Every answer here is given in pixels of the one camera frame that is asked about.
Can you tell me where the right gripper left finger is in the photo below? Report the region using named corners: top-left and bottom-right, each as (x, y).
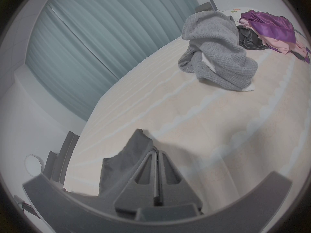
top-left (114, 150), bottom-right (158, 214)

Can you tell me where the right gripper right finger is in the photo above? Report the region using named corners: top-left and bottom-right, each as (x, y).
top-left (158, 151), bottom-right (203, 213)

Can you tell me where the black T-shirt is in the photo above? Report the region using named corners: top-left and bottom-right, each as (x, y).
top-left (98, 128), bottom-right (156, 197)

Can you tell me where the bed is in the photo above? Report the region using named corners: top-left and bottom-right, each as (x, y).
top-left (62, 0), bottom-right (311, 218)

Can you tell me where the round white mirror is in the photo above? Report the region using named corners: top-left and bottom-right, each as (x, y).
top-left (25, 154), bottom-right (44, 175)

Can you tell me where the grey garment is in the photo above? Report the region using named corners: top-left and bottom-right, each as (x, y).
top-left (178, 11), bottom-right (258, 92)

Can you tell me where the blue-green curtain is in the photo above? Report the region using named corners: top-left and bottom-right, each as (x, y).
top-left (47, 0), bottom-right (207, 80)
top-left (25, 5), bottom-right (120, 123)

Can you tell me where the black patterned garment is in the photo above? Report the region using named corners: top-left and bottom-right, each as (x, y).
top-left (236, 25), bottom-right (270, 50)

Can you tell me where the pink garment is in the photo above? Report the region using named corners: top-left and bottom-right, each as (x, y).
top-left (258, 34), bottom-right (308, 58)

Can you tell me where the white printed pillow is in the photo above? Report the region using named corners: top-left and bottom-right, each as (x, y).
top-left (219, 7), bottom-right (255, 18)

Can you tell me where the grey bedside table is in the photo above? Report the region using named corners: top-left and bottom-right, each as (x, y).
top-left (196, 2), bottom-right (214, 14)

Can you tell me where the purple satin garment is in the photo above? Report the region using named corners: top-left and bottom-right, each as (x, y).
top-left (239, 11), bottom-right (311, 64)

